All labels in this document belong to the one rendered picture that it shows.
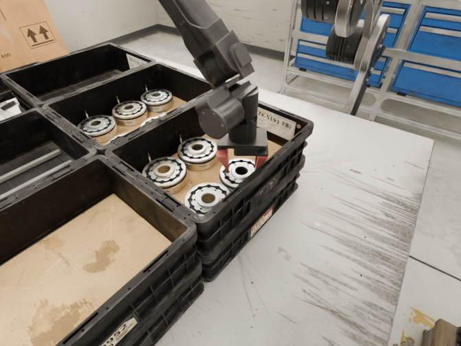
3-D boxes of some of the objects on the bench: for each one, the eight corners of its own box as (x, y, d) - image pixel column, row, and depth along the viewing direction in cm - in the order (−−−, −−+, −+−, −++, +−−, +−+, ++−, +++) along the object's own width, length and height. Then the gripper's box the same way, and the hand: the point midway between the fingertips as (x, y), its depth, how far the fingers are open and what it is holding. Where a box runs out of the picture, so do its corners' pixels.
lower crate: (225, 147, 96) (224, 118, 88) (300, 187, 82) (308, 157, 74) (128, 217, 74) (115, 187, 66) (209, 289, 60) (206, 261, 52)
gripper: (269, 104, 55) (263, 162, 66) (216, 104, 56) (219, 162, 66) (272, 121, 50) (265, 182, 61) (213, 121, 51) (217, 181, 61)
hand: (241, 169), depth 63 cm, fingers open, 6 cm apart
